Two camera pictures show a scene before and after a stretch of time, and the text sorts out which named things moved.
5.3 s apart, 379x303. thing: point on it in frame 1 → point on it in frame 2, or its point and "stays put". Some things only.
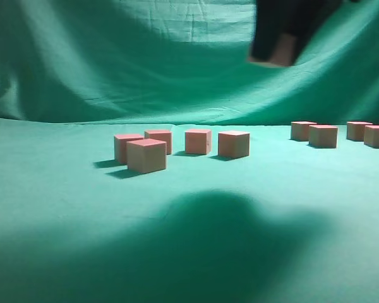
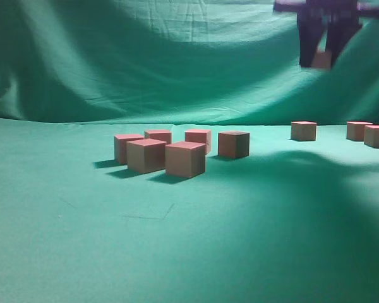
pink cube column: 120,146 stays put
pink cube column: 283,52 → 185,159
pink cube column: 323,136 → 322,59
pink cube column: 378,136 stays put
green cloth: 288,223 stays put
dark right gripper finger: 271,17 → 311,30
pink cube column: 146,155 stays put
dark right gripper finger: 303,18 → 340,29
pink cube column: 198,141 stays put
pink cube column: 299,130 stays put
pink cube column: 162,135 stays put
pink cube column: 234,144 stays put
